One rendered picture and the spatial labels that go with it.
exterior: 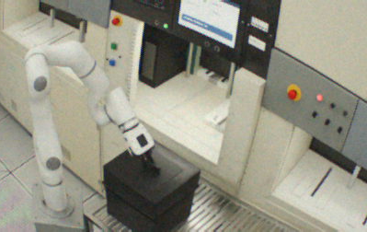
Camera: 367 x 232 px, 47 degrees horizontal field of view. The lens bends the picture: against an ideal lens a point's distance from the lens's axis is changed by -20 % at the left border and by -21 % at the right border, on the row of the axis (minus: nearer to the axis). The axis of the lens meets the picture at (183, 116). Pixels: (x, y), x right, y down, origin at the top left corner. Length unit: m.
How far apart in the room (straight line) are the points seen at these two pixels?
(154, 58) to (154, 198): 0.99
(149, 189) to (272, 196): 0.63
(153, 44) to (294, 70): 1.00
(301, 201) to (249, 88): 0.63
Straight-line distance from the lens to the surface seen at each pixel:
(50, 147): 1.90
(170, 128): 2.54
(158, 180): 1.99
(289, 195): 2.31
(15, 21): 3.72
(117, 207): 2.13
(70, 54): 1.74
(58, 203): 2.18
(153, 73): 2.74
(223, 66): 2.80
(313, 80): 1.88
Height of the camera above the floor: 2.45
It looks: 37 degrees down
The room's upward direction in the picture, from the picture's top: 8 degrees clockwise
